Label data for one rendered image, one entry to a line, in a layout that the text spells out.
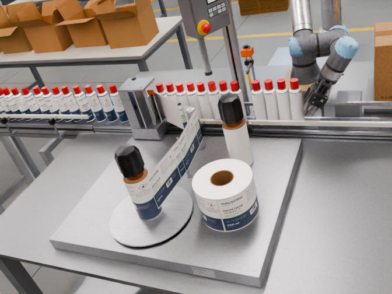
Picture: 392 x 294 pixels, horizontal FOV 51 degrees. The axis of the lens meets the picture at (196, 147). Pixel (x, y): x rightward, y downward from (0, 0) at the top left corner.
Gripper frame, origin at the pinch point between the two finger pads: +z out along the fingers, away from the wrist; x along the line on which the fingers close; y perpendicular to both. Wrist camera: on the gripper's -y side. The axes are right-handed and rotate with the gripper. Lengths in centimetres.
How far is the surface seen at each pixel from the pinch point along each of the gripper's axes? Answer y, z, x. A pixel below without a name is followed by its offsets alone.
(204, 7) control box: -3, -22, -55
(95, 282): 54, 114, -56
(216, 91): 1.5, 9.1, -38.1
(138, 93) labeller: 13, 19, -68
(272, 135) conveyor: 6.0, 14.1, -8.1
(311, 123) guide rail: 4.6, 1.1, 3.2
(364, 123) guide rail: 4.6, -9.0, 20.5
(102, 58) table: -102, 103, -147
